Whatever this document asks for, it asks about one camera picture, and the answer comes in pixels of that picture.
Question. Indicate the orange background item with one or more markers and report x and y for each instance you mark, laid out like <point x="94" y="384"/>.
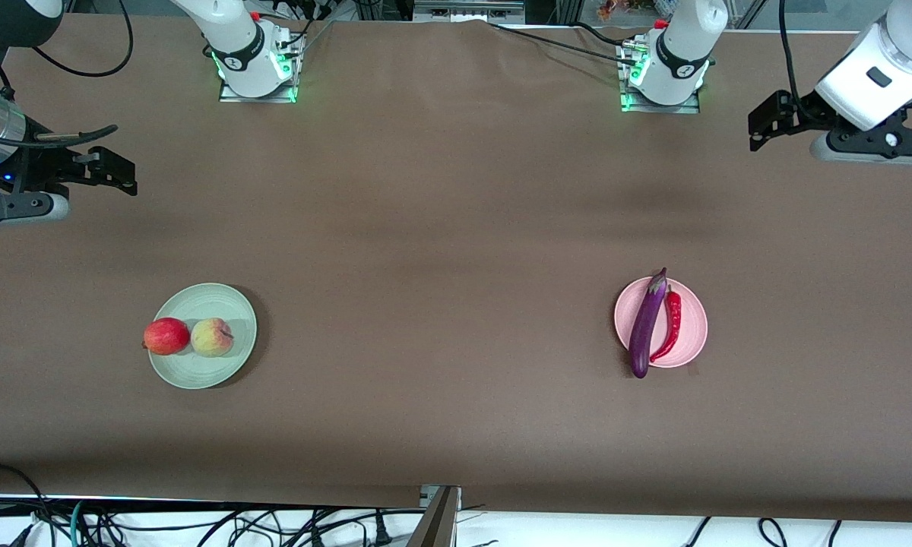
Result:
<point x="615" y="9"/>

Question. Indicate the silver metal box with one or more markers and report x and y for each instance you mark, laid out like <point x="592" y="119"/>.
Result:
<point x="467" y="9"/>

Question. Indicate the red apple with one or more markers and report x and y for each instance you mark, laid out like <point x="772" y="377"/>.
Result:
<point x="166" y="336"/>

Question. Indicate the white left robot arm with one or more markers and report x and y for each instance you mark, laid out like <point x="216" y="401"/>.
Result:
<point x="684" y="53"/>

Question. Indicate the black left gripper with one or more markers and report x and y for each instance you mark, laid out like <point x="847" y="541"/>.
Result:
<point x="799" y="112"/>

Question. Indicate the yellow pink peach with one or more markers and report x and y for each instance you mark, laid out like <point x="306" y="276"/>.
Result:
<point x="211" y="338"/>

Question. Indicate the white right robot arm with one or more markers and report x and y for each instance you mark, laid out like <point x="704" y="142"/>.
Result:
<point x="235" y="45"/>

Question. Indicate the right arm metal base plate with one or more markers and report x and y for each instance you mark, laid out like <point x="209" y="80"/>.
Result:
<point x="289" y="91"/>

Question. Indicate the purple eggplant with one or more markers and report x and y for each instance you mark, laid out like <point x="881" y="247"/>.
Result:
<point x="646" y="327"/>

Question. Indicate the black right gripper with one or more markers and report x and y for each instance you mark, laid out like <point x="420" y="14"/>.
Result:
<point x="36" y="165"/>

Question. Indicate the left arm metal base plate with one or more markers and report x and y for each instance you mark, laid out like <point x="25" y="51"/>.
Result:
<point x="631" y="105"/>

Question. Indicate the brown table cover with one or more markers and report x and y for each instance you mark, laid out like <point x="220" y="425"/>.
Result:
<point x="456" y="152"/>

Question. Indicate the pink plate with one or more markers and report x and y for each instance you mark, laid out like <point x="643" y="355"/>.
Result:
<point x="691" y="327"/>

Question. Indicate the pale green plate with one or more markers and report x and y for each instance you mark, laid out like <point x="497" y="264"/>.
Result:
<point x="213" y="304"/>

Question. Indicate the grey metal post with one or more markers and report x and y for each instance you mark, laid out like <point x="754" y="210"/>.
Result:
<point x="435" y="520"/>

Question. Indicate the red chili pepper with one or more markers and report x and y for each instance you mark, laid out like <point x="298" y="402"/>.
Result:
<point x="674" y="319"/>

